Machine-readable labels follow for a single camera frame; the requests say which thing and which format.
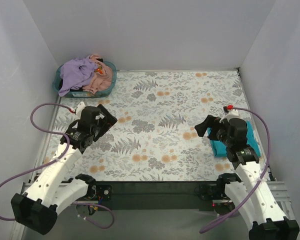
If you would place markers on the lilac t shirt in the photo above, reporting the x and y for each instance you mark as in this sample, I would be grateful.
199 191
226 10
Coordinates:
76 74

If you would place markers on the pink t shirt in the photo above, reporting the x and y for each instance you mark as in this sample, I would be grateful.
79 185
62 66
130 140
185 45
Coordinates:
102 76

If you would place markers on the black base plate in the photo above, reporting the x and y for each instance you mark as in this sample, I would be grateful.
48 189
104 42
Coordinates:
159 195

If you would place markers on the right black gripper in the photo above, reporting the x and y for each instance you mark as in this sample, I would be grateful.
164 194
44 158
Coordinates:
212 127

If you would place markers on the floral table mat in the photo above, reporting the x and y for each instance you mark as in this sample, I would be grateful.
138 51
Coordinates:
154 138

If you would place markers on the teal plastic laundry basket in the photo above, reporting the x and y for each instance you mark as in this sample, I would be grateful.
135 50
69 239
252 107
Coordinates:
85 94

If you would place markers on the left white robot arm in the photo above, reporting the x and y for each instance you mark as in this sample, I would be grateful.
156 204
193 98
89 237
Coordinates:
41 203

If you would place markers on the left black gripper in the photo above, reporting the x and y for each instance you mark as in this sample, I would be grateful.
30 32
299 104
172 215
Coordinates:
106 121

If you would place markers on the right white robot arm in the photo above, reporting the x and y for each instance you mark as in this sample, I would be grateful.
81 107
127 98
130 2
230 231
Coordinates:
246 188

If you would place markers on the teal t shirt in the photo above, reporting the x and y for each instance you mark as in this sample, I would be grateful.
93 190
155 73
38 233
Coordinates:
219 149

